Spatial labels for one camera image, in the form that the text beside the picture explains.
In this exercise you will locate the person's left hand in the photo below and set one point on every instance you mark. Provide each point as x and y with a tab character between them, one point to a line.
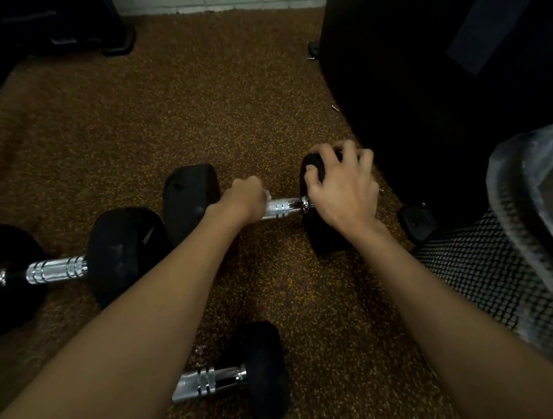
242	200

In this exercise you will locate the black mesh waste basket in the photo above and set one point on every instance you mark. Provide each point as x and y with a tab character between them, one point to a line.
494	274

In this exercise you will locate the black machine base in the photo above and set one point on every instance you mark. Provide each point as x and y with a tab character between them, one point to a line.
48	24

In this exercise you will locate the person's right hand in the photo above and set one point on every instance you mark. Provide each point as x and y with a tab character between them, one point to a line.
347	196

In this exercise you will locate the medium black chrome dumbbell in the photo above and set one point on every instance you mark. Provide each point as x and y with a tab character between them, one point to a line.
126	254

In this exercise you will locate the black bulky equipment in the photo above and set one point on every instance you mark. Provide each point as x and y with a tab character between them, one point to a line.
439	82

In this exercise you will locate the person's right forearm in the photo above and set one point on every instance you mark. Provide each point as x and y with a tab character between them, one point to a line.
471	339

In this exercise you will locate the small black chrome dumbbell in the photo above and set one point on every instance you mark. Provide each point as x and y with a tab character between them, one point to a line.
266	372

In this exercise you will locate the large black chrome dumbbell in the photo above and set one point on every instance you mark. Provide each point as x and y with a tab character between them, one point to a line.
189	200

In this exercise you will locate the person's left forearm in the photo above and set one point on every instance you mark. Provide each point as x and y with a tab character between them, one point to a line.
106	357

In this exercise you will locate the white wet wipe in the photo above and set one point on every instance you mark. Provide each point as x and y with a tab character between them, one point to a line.
267	197

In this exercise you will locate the clear plastic bin liner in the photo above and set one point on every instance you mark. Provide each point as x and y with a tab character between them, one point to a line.
546	202

